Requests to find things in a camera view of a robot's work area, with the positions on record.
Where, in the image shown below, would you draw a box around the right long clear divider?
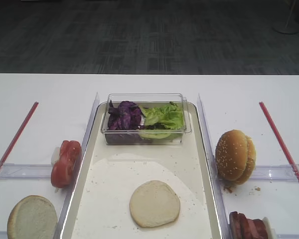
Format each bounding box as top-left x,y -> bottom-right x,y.
197,94 -> 232,239

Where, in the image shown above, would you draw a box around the purple cabbage leaves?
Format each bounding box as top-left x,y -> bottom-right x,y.
108,101 -> 143,130

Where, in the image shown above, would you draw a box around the rear tomato slice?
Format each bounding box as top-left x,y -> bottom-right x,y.
59,140 -> 81,165

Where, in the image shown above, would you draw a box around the left long clear divider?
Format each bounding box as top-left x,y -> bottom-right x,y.
53,94 -> 100,239

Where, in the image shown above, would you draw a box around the rear bun top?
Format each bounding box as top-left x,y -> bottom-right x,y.
236,136 -> 256,185

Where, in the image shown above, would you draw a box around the white tomato holder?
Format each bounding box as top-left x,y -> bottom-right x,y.
51,147 -> 60,166

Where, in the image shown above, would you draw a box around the long clear divider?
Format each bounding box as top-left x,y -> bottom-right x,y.
53,94 -> 100,239
197,94 -> 232,239

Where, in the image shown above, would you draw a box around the red tape strip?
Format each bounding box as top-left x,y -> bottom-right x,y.
259,102 -> 299,183
0,102 -> 39,170

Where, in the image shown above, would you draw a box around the left red tape strip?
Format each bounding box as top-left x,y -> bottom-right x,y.
0,102 -> 39,170

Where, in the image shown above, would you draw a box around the bun half leaning left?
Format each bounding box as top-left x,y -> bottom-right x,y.
7,195 -> 58,239

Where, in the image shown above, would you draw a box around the clear cross divider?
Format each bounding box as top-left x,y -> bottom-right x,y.
249,164 -> 299,182
0,163 -> 52,180

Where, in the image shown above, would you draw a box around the right clear cross divider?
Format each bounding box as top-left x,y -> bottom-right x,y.
249,164 -> 299,182

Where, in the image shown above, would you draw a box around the white meat holder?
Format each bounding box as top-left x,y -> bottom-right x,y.
262,217 -> 274,239

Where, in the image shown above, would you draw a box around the right red tape strip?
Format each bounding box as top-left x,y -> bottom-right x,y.
259,102 -> 299,183

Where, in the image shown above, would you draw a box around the clear plastic salad container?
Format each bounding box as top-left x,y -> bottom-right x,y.
101,93 -> 191,145

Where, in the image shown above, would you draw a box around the bottom bun slice on tray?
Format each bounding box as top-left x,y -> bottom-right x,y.
129,180 -> 180,228

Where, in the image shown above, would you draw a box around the front sesame bun top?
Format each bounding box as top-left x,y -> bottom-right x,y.
215,129 -> 248,181

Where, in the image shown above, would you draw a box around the front tomato slice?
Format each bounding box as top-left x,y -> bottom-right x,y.
51,157 -> 74,188

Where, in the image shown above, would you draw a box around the white metal serving tray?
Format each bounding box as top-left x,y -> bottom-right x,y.
60,103 -> 224,239

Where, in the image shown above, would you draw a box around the tomato slice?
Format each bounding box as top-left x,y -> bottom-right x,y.
59,140 -> 81,165
51,157 -> 74,188

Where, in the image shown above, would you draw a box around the green lettuce pile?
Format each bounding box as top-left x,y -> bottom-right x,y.
139,102 -> 184,130

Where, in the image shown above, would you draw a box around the left clear cross divider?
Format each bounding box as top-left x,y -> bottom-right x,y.
0,163 -> 52,180

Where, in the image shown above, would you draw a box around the rear meat slice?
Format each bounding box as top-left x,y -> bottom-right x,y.
244,219 -> 269,239

